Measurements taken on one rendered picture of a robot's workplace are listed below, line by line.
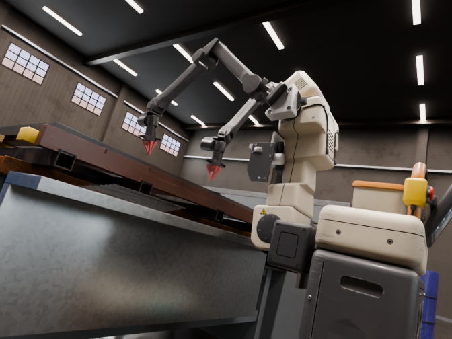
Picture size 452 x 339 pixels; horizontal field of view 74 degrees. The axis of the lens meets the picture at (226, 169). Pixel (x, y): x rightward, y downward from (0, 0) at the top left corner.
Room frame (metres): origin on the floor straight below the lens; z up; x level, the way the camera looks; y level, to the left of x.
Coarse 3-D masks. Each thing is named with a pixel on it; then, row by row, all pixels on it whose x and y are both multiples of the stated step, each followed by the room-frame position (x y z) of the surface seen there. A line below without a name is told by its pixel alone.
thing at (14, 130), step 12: (0, 132) 1.14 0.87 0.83; (12, 132) 1.05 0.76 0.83; (72, 132) 0.88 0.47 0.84; (12, 144) 1.28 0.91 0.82; (24, 144) 1.19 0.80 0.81; (96, 144) 0.94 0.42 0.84; (132, 156) 1.05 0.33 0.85; (96, 168) 1.37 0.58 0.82; (156, 168) 1.14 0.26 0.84; (180, 180) 1.25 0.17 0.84; (156, 192) 1.79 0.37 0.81; (240, 204) 1.60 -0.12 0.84; (228, 216) 2.22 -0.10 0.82
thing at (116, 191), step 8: (104, 192) 0.82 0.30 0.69; (112, 192) 0.84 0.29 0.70; (120, 192) 0.86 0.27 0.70; (128, 192) 0.88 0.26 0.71; (136, 192) 0.89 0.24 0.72; (128, 200) 0.88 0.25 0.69; (136, 200) 0.90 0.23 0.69; (144, 200) 0.92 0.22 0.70; (152, 200) 0.95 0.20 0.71; (160, 200) 0.97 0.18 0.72; (152, 208) 0.95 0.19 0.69; (160, 208) 0.97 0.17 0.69; (168, 208) 1.00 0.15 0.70; (176, 208) 1.03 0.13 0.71; (184, 208) 1.05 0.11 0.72
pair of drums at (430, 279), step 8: (432, 272) 3.76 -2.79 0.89; (424, 280) 3.75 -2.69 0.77; (432, 280) 3.76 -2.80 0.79; (424, 288) 3.75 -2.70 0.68; (432, 288) 3.76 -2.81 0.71; (424, 296) 3.74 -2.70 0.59; (432, 296) 3.77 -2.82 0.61; (424, 304) 3.75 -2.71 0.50; (432, 304) 3.77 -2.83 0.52; (424, 312) 3.75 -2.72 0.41; (432, 312) 3.78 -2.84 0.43; (424, 320) 3.75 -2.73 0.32; (432, 320) 3.79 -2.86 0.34; (424, 328) 3.75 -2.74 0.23; (432, 328) 3.79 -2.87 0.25; (424, 336) 3.75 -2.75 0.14; (432, 336) 3.81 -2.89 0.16
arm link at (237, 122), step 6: (246, 102) 1.55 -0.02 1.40; (252, 102) 1.54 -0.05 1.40; (258, 102) 1.56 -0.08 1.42; (246, 108) 1.53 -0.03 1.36; (252, 108) 1.54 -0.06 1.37; (240, 114) 1.52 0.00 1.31; (246, 114) 1.52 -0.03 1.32; (234, 120) 1.51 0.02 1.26; (240, 120) 1.51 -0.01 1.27; (228, 126) 1.49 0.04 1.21; (234, 126) 1.49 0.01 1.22; (240, 126) 1.53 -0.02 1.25; (228, 132) 1.47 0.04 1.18; (234, 132) 1.51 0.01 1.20; (228, 138) 1.49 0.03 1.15
